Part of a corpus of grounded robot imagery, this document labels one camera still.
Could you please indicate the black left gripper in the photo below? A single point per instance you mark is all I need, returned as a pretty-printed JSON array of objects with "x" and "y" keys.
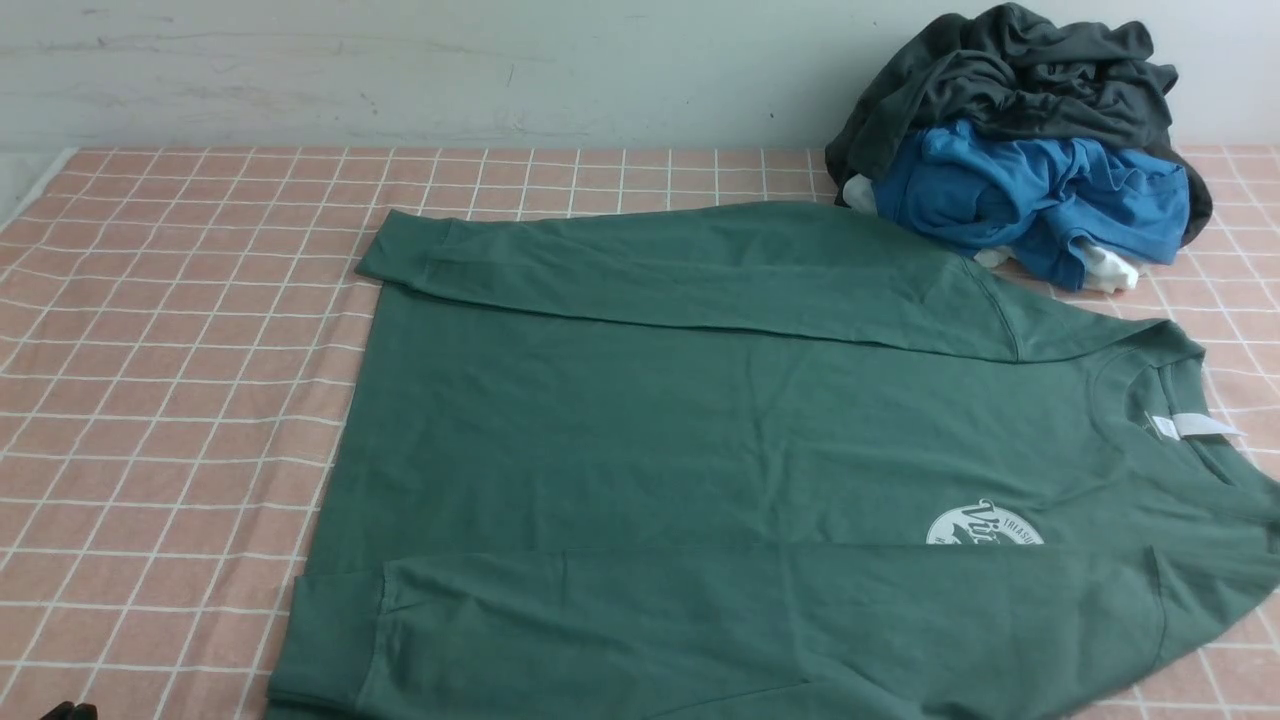
[{"x": 72, "y": 711}]

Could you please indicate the green long-sleeve top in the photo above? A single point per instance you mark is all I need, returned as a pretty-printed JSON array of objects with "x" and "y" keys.
[{"x": 763, "y": 461}]

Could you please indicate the pink checkered tablecloth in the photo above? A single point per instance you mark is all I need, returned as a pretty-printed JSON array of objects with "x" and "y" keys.
[{"x": 182, "y": 330}]

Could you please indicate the blue crumpled garment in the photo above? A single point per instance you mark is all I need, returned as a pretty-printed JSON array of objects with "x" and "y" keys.
[{"x": 1042, "y": 197}]

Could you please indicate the dark grey crumpled garment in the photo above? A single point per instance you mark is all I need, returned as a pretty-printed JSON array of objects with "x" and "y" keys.
[{"x": 1013, "y": 75}]

